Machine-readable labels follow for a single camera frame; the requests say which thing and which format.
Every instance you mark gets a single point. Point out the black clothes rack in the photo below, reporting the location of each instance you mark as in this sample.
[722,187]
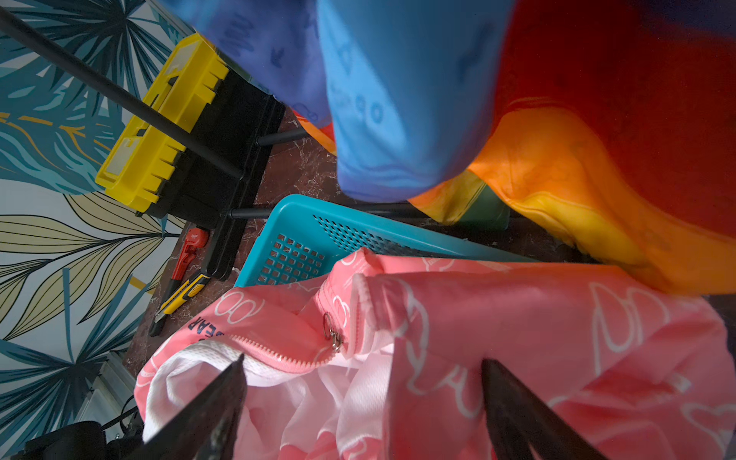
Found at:
[115,95]

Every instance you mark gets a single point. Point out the rainbow jacket red hood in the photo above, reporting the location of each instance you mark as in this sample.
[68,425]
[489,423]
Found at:
[615,132]

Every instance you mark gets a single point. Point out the rainbow striped jacket left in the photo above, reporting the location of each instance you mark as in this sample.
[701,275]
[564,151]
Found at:
[402,92]

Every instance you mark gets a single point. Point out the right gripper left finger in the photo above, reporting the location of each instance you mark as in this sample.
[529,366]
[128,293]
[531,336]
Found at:
[206,428]

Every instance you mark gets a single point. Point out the yellow black toolbox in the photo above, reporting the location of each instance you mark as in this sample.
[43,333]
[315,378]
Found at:
[188,83]

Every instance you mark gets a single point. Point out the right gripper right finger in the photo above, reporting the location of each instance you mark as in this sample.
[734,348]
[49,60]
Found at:
[521,425]

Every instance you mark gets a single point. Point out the red pipe wrench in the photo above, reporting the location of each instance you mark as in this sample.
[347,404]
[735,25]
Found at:
[196,238]

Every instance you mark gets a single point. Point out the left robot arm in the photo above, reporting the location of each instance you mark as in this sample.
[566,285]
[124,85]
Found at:
[86,440]

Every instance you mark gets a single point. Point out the yellow black utility knife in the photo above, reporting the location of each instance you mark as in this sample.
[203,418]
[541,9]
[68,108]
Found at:
[184,292]

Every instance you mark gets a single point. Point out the pink bear-print jacket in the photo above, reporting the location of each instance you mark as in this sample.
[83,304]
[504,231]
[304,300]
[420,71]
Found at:
[381,359]

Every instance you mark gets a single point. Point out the teal plastic basket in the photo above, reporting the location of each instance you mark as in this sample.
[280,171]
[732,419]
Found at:
[304,237]

